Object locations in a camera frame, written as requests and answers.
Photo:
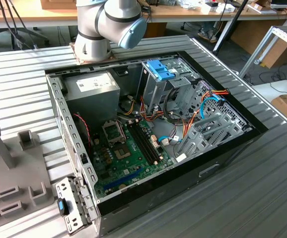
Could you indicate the green motherboard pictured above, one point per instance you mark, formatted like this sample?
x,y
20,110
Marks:
x,y
118,171

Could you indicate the small tan box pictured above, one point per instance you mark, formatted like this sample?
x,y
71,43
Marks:
x,y
261,7

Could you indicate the metal expansion card retainer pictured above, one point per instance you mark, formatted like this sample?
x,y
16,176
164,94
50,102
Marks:
x,y
81,196

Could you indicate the black stand pole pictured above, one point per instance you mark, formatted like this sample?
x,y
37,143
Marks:
x,y
229,28

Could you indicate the blue black retainer latch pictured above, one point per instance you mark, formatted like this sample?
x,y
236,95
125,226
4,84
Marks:
x,y
61,207

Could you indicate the seated person's shoes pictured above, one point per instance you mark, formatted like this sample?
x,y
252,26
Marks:
x,y
208,34

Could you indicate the blue drive cage latch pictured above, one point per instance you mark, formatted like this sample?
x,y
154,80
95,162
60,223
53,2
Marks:
x,y
158,70

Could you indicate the large brown cardboard sheet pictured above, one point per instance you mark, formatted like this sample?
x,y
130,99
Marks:
x,y
280,53

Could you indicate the labelled cardboard box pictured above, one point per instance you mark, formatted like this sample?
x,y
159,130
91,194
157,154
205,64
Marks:
x,y
286,111

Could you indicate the wooden office desk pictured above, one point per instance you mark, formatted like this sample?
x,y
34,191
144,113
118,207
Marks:
x,y
34,16

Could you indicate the black office chair base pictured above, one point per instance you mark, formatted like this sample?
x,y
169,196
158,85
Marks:
x,y
12,41

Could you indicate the brown cardboard box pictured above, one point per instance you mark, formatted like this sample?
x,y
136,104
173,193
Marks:
x,y
56,4

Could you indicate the blue expansion slot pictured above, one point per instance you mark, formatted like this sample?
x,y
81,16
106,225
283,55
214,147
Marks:
x,y
123,179

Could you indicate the black RAM slot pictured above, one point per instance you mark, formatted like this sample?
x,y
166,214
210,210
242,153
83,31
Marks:
x,y
140,145
143,143
147,142
150,140

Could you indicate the CPU socket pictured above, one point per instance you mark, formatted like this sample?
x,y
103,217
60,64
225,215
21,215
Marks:
x,y
112,132

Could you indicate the metal optical drive cage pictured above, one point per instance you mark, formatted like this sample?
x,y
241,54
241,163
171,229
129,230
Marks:
x,y
153,91

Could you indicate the black monitor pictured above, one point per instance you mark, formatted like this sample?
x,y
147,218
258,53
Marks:
x,y
286,3

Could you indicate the metal disk bay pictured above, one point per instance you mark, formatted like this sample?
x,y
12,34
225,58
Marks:
x,y
198,145

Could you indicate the grey power supply unit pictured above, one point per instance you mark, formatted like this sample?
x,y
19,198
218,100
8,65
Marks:
x,y
93,101

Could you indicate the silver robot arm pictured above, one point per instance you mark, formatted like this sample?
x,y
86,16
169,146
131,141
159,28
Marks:
x,y
91,32

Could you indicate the grey parts rack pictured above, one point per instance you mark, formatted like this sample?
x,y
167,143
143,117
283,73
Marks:
x,y
21,168

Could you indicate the black open PC case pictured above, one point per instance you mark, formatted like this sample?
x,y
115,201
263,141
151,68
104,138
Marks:
x,y
183,183

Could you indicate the black square chipset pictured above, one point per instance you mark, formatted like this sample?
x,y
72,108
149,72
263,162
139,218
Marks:
x,y
122,152

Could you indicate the brown square base plate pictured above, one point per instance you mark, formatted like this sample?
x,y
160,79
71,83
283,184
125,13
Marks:
x,y
111,59

